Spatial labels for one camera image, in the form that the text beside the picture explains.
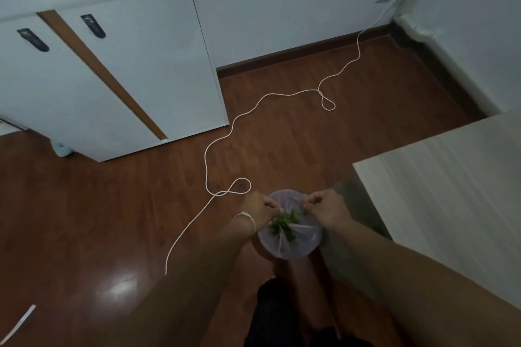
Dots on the white strip on floor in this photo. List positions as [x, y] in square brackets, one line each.
[17, 324]

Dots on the green leafy vegetable scraps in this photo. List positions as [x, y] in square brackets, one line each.
[286, 222]

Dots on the person's left fingers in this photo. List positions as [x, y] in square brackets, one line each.
[273, 207]

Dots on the white plastic bin bag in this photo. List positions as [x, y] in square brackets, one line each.
[291, 233]

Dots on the person's left hand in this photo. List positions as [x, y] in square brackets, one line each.
[257, 208]

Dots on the person's right forearm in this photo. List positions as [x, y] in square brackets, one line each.
[423, 289]

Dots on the person's left forearm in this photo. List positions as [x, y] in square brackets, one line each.
[191, 283]

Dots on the white cabinet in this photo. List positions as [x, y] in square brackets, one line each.
[110, 62]

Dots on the person's legs in black shorts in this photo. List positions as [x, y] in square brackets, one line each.
[297, 310]

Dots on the person's right hand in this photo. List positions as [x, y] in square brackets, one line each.
[330, 206]

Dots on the person's right fingers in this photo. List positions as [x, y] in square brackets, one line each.
[312, 204]

